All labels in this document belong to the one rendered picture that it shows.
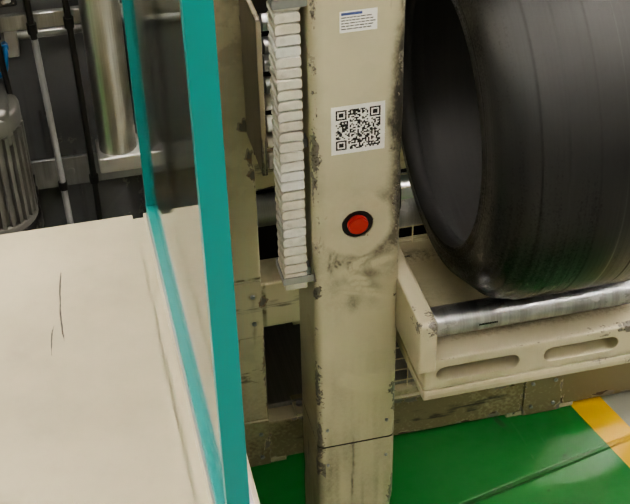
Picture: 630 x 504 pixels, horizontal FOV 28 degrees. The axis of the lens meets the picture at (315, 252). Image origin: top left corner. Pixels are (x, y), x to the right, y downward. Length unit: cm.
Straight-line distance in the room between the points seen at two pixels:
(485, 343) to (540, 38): 52
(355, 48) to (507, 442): 151
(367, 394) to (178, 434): 85
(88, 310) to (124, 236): 13
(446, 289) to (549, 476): 92
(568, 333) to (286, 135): 54
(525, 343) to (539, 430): 111
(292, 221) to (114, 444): 66
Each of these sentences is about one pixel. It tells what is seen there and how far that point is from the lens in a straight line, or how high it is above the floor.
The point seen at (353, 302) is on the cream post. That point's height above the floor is 92.
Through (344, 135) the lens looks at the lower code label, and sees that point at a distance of 170.
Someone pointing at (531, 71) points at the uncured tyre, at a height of 135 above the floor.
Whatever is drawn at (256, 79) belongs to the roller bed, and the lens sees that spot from 210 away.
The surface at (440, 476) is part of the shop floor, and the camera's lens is 288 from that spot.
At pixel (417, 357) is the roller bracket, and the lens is 183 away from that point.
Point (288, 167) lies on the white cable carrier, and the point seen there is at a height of 117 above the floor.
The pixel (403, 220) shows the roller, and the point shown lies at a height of 90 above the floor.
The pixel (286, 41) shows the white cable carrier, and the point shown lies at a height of 136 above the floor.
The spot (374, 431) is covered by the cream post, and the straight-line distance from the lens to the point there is 207.
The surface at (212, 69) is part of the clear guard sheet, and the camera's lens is 76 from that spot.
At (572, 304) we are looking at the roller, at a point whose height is 91.
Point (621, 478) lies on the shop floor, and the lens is 293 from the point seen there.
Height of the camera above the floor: 211
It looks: 37 degrees down
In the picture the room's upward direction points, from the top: 1 degrees counter-clockwise
